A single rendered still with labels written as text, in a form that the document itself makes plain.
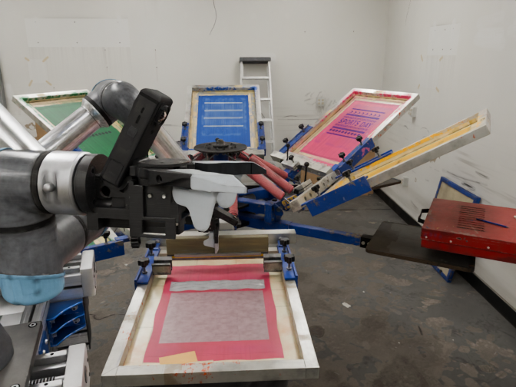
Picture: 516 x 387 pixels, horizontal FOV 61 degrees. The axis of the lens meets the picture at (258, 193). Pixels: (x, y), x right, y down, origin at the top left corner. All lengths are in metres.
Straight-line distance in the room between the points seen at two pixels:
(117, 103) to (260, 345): 0.84
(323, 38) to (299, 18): 0.39
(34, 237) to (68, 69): 5.50
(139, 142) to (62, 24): 5.59
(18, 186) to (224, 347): 0.98
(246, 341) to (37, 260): 0.94
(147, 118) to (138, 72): 5.35
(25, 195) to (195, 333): 1.01
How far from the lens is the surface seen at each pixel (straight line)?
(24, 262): 0.60
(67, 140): 1.48
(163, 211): 0.49
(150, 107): 0.49
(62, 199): 0.53
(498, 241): 1.98
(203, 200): 0.44
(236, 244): 1.78
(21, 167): 0.56
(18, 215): 0.58
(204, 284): 1.74
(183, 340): 1.46
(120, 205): 0.53
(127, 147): 0.50
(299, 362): 1.31
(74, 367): 1.00
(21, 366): 0.96
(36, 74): 6.19
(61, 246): 0.63
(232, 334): 1.47
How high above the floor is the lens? 1.80
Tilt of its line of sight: 18 degrees down
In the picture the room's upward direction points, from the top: straight up
